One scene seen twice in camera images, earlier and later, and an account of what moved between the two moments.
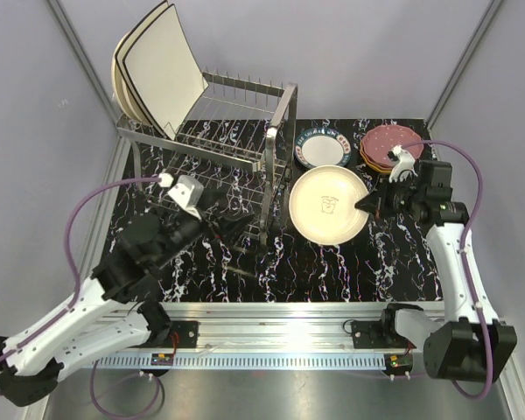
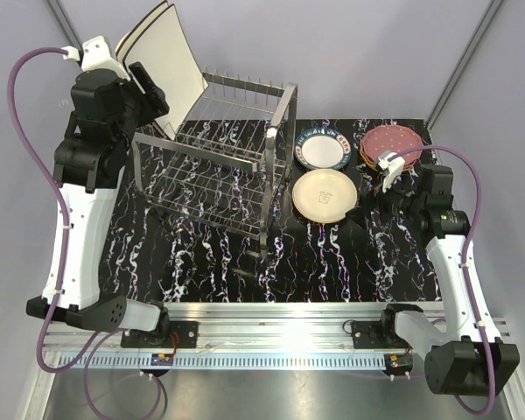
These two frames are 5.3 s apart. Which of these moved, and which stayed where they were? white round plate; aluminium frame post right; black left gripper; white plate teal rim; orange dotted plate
Moved: white round plate; black left gripper
Stayed: white plate teal rim; orange dotted plate; aluminium frame post right
